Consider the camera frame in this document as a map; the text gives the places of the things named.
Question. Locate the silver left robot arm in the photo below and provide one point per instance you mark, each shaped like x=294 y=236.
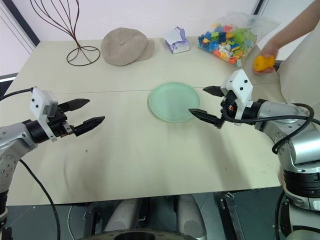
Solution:
x=12 y=136

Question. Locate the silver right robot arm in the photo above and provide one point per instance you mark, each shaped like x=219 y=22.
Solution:
x=280 y=112

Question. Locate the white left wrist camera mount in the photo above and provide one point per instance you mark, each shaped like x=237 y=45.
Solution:
x=40 y=100

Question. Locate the black metal table bracket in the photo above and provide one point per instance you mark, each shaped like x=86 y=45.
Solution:
x=228 y=215

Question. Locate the person's bare forearm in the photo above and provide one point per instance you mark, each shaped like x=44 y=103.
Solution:
x=295 y=27

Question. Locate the pale green round plate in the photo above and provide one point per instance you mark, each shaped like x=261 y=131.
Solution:
x=172 y=100

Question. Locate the orange toy fruit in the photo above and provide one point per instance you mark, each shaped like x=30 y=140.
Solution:
x=262 y=63

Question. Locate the purple white tissue pack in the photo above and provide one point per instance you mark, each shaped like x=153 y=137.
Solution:
x=178 y=46

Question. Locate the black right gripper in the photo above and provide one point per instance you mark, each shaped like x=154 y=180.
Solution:
x=228 y=105

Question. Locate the grey rounded leg cover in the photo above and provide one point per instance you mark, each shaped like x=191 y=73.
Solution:
x=120 y=217
x=191 y=217

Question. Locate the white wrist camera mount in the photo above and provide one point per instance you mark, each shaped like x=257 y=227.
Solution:
x=240 y=82
x=40 y=100

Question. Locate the dark rounded rim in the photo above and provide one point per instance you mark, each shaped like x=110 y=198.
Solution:
x=140 y=236

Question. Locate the beige flat cap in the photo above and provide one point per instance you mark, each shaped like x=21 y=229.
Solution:
x=125 y=45

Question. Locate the dark window frame bar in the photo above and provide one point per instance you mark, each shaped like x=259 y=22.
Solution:
x=22 y=22

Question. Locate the clear bag of toy bricks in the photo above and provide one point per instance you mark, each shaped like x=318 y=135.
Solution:
x=225 y=42

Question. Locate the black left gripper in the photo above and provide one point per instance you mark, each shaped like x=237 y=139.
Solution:
x=58 y=125

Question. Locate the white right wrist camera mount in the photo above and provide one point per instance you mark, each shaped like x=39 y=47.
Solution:
x=240 y=82

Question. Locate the person's bare hand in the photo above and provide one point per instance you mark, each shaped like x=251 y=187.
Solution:
x=271 y=50

